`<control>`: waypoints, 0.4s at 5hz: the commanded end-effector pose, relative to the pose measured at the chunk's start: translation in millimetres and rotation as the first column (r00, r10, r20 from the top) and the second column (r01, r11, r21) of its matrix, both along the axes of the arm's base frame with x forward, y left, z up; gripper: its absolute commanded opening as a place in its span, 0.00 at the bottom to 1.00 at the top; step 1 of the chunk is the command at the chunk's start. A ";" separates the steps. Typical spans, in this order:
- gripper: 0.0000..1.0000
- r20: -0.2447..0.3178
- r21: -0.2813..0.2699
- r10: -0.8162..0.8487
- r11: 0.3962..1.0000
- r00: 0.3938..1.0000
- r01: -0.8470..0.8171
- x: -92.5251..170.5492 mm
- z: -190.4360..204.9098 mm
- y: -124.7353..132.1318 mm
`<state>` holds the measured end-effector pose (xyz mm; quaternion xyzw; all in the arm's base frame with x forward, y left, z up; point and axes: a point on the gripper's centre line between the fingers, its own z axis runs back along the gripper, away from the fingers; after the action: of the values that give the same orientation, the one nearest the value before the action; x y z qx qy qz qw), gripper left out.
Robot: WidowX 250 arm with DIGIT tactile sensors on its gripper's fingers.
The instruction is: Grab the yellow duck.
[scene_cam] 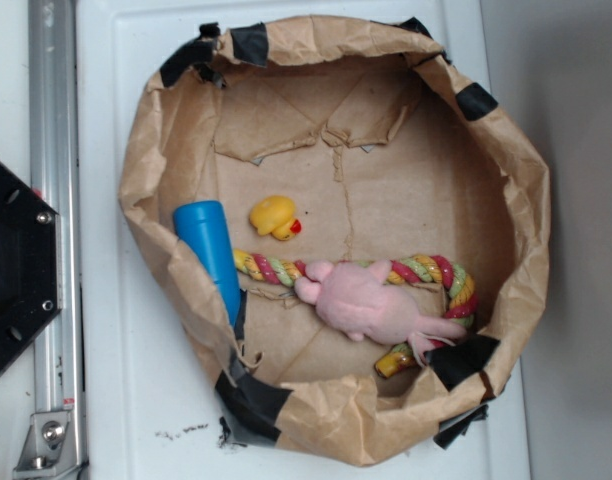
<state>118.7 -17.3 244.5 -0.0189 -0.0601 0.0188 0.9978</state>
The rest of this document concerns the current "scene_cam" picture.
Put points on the yellow rubber duck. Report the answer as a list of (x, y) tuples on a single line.
[(275, 216)]

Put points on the brown paper bag bin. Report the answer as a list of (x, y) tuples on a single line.
[(387, 151)]

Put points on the pink plush toy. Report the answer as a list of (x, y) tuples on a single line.
[(359, 302)]

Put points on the blue plastic cylinder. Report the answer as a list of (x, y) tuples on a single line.
[(203, 227)]

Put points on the white tray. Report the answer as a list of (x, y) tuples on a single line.
[(151, 410)]

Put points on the multicolour rope toy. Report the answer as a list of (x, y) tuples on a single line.
[(458, 287)]

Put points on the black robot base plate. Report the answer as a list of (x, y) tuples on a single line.
[(29, 285)]

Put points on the aluminium rail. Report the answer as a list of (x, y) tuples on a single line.
[(58, 351)]

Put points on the metal corner bracket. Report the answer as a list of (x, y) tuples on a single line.
[(49, 450)]

